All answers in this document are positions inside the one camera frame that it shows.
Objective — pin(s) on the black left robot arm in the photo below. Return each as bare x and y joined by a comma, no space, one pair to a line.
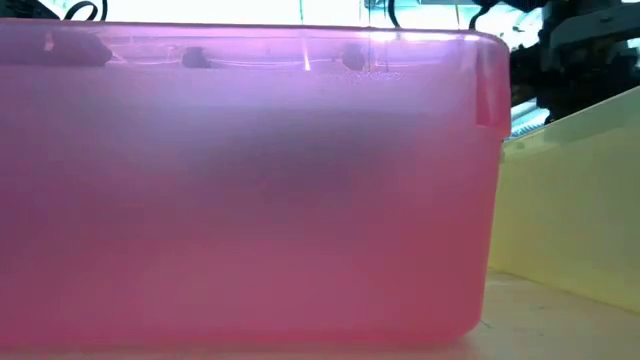
17,7

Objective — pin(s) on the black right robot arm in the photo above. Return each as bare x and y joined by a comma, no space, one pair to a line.
575,75

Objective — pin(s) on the red plastic bin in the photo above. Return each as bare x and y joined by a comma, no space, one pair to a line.
240,200

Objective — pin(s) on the yellow plastic bin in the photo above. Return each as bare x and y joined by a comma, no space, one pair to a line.
575,200

